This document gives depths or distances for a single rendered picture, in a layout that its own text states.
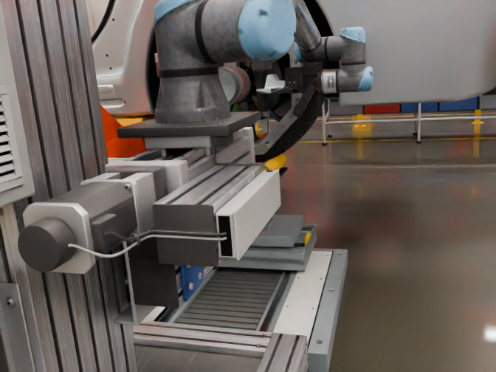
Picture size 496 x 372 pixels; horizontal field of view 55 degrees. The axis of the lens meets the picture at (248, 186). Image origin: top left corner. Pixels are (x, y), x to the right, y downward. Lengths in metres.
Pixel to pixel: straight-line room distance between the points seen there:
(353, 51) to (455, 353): 0.99
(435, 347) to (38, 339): 1.26
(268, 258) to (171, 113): 1.19
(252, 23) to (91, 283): 0.53
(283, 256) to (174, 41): 1.25
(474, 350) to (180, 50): 1.30
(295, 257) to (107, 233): 1.44
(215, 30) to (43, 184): 0.38
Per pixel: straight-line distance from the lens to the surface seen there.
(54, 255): 0.59
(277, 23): 0.87
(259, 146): 1.86
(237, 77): 1.75
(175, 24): 0.93
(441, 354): 1.70
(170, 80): 0.94
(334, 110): 5.45
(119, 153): 1.93
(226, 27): 0.87
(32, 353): 0.85
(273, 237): 2.00
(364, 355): 1.66
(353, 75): 1.54
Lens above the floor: 0.91
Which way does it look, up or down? 14 degrees down
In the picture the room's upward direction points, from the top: 4 degrees counter-clockwise
